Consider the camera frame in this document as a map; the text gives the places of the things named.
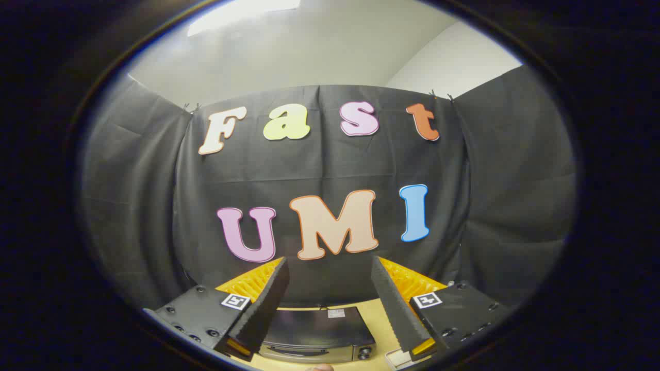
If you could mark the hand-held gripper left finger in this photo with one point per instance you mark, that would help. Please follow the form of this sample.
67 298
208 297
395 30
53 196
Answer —
268 304

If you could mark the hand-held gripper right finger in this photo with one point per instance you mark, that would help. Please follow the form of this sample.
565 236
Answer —
397 309

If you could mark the black toaster oven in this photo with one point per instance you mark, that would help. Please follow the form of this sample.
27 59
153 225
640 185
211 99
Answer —
314 325

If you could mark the black backdrop cloth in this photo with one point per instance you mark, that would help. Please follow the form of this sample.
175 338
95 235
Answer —
319 165

